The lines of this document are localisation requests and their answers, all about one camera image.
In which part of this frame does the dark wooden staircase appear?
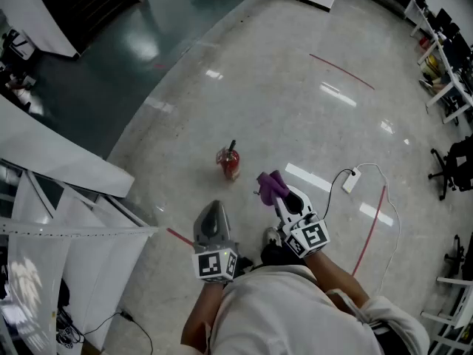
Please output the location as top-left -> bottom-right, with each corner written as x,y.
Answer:
28,0 -> 145,58

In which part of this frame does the long white desk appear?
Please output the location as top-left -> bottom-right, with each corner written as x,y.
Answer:
404,0 -> 473,126

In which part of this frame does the yellow bin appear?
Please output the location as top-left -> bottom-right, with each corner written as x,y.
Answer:
423,53 -> 443,78

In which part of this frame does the purple cloth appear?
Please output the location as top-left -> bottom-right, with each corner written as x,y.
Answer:
256,170 -> 290,207

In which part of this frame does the white metal shelf rack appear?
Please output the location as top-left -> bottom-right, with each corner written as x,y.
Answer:
0,157 -> 160,355

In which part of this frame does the white power cable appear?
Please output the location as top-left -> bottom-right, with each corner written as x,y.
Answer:
354,162 -> 403,297

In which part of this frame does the black power strip cable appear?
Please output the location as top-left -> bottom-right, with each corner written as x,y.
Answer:
324,168 -> 358,222

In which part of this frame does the person's right forearm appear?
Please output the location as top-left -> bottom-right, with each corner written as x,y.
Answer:
304,250 -> 371,324

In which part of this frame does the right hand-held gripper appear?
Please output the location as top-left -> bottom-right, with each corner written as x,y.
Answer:
273,185 -> 331,260

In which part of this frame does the black monitor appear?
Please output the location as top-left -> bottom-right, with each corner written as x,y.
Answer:
448,30 -> 473,74
435,7 -> 453,28

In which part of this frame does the black power adapter cable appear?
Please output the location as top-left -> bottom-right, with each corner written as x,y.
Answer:
81,308 -> 154,355

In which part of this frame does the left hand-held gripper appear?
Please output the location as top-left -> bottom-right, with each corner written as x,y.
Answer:
191,200 -> 241,284

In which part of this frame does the person's white shirt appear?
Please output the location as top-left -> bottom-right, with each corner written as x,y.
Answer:
209,263 -> 430,355

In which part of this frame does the white frame desk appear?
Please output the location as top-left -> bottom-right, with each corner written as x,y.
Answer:
420,276 -> 473,355

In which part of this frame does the person's right shoe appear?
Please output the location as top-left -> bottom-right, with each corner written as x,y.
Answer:
262,226 -> 282,253

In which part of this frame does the red fire extinguisher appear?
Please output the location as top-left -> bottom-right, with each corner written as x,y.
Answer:
214,139 -> 242,182

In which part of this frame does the white power strip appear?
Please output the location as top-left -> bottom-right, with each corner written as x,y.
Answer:
341,166 -> 363,195

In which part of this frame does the black office chair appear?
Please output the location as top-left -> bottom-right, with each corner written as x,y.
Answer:
444,234 -> 467,274
427,134 -> 473,202

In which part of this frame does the person's left forearm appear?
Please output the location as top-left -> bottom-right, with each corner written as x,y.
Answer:
180,280 -> 227,348

